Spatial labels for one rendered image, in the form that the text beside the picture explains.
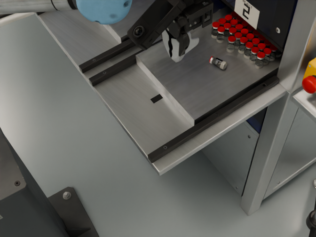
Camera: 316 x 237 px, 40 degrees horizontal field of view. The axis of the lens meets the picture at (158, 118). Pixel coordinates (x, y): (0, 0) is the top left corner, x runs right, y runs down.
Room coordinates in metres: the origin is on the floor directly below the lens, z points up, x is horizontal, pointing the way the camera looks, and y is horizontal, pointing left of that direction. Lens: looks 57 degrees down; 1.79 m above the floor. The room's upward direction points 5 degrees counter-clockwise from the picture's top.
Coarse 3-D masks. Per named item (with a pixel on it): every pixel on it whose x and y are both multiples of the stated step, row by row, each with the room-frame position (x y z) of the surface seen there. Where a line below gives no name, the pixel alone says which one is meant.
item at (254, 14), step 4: (236, 0) 0.83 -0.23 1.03; (240, 0) 0.82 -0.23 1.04; (244, 0) 0.81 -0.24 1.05; (236, 4) 0.83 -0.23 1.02; (240, 4) 0.82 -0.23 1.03; (248, 4) 0.80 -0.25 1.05; (236, 8) 0.83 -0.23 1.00; (240, 8) 0.82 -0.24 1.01; (244, 8) 0.81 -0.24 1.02; (252, 8) 0.78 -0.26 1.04; (236, 12) 0.83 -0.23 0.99; (240, 12) 0.82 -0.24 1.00; (252, 12) 0.78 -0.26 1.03; (256, 12) 0.77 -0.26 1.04; (244, 16) 0.80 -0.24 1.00; (248, 16) 0.79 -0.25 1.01; (252, 16) 0.78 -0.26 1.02; (256, 16) 0.77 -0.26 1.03; (248, 20) 0.79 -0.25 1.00; (252, 20) 0.78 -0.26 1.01; (256, 20) 0.77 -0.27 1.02; (252, 24) 0.78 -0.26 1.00; (256, 24) 0.76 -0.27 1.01; (256, 28) 0.76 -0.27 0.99
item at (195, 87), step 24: (192, 48) 0.82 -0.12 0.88; (216, 48) 0.81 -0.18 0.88; (144, 72) 0.75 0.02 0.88; (168, 72) 0.74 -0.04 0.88; (192, 72) 0.73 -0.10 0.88; (216, 72) 0.72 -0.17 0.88; (240, 72) 0.72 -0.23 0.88; (264, 72) 0.71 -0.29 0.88; (168, 96) 0.65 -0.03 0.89; (192, 96) 0.65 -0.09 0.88; (216, 96) 0.65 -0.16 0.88; (192, 120) 0.57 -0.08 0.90
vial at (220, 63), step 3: (213, 57) 0.76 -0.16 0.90; (210, 60) 0.76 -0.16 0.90; (213, 60) 0.75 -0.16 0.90; (216, 60) 0.75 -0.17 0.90; (219, 60) 0.75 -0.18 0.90; (222, 60) 0.75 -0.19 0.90; (213, 63) 0.75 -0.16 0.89; (216, 63) 0.74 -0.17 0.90; (219, 63) 0.74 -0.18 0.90; (222, 63) 0.74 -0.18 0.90; (225, 63) 0.73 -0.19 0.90; (219, 66) 0.73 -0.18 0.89; (222, 66) 0.73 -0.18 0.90; (225, 66) 0.74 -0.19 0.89; (222, 69) 0.73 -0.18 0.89
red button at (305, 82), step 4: (308, 76) 0.59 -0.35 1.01; (312, 76) 0.58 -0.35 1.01; (304, 80) 0.58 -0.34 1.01; (308, 80) 0.57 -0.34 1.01; (312, 80) 0.57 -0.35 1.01; (304, 84) 0.57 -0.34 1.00; (308, 84) 0.57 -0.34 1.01; (312, 84) 0.56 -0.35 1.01; (304, 88) 0.57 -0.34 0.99; (308, 88) 0.56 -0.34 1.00; (312, 88) 0.56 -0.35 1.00; (308, 92) 0.56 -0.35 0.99; (312, 92) 0.55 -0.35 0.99
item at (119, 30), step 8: (136, 0) 1.04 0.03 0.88; (144, 0) 1.03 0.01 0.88; (152, 0) 1.03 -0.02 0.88; (136, 8) 1.00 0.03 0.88; (144, 8) 1.00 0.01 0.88; (128, 16) 0.97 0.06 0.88; (136, 16) 0.97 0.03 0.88; (104, 24) 0.94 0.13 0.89; (112, 24) 0.94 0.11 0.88; (120, 24) 0.94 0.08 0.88; (128, 24) 0.94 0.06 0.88; (112, 32) 0.89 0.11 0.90; (120, 32) 0.91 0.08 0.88; (120, 40) 0.86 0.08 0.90
